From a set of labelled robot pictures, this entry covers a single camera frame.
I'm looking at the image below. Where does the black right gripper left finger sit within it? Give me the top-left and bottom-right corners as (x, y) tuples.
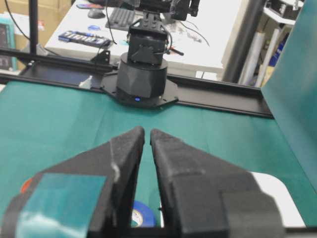
(0, 126), (145, 238)

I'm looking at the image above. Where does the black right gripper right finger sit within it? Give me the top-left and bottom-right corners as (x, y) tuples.
(151, 129), (285, 238)

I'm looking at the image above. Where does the blue tape roll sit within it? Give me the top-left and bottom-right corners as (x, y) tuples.
(131, 200), (156, 228)

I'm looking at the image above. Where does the red tape roll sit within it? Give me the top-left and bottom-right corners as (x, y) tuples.
(20, 178), (32, 193)

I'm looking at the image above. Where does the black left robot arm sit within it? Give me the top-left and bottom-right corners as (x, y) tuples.
(101, 0), (200, 108)

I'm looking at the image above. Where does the white plastic case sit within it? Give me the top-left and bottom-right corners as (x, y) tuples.
(251, 172), (306, 228)

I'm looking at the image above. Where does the green table cloth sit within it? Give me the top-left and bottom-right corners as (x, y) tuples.
(0, 82), (317, 226)

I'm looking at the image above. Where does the green backdrop panel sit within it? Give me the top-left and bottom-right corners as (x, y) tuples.
(261, 0), (317, 188)

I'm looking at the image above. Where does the white desk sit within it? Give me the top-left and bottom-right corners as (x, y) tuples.
(46, 0), (241, 77)

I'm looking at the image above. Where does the dark blue snack package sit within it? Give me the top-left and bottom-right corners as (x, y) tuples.
(58, 31), (111, 48)

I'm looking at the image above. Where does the black keyboard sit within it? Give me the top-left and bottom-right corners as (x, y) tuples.
(105, 8), (135, 31)

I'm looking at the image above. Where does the black computer mouse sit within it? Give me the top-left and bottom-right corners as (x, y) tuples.
(88, 8), (106, 19)

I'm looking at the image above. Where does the black vertical pole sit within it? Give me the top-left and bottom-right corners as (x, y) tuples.
(29, 0), (38, 55)

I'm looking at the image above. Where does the black aluminium frame rail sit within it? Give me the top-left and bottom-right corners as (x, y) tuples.
(0, 48), (273, 119)

